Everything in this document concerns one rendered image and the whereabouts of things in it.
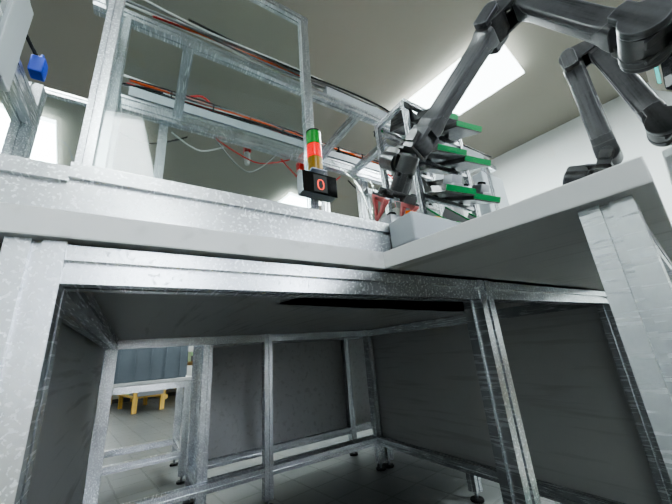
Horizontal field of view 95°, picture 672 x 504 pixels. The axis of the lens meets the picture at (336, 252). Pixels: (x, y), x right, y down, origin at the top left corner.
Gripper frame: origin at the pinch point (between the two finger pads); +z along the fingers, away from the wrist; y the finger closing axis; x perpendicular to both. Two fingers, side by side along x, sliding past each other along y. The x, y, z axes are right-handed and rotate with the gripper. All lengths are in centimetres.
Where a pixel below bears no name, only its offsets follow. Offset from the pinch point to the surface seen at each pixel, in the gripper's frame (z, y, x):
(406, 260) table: -0.4, 27.7, 39.9
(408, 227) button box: -3.7, 18.7, 28.5
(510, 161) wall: -79, -337, -202
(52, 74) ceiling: -20, 148, -300
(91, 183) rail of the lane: -1, 69, 23
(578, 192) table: -15, 24, 57
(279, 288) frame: 6, 47, 38
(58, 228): 2, 70, 36
